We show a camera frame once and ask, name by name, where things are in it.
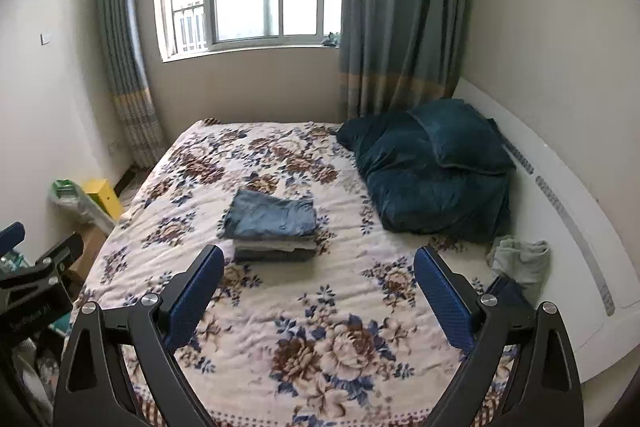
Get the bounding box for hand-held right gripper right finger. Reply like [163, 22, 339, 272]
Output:
[413, 245, 586, 427]

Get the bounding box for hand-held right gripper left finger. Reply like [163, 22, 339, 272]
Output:
[52, 244, 226, 427]

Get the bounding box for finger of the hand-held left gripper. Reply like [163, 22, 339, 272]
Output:
[0, 221, 26, 256]
[0, 232, 84, 282]

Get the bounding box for folded dark pants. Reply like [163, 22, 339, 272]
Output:
[234, 248, 314, 264]

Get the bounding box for folded grey pants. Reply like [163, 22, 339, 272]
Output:
[233, 236, 318, 253]

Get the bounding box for cardboard box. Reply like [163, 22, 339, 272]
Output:
[67, 227, 109, 284]

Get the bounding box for clear plastic bag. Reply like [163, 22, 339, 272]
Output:
[49, 179, 116, 236]

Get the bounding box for yellow box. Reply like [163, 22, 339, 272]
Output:
[82, 178, 124, 222]

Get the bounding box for crumpled grey-green cloth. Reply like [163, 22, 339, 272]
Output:
[487, 235, 551, 301]

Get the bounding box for dark teal quilt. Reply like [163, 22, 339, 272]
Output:
[335, 107, 516, 244]

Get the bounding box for folded blue jeans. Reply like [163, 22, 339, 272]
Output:
[218, 189, 319, 241]

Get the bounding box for floral blanket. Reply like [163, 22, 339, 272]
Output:
[70, 119, 517, 427]

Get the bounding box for white bed headboard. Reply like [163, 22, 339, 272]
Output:
[452, 77, 629, 384]

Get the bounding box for dark teal pillow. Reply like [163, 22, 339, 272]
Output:
[407, 99, 516, 176]

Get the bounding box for blue striped curtain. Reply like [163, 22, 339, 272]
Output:
[338, 0, 474, 123]
[97, 0, 166, 170]

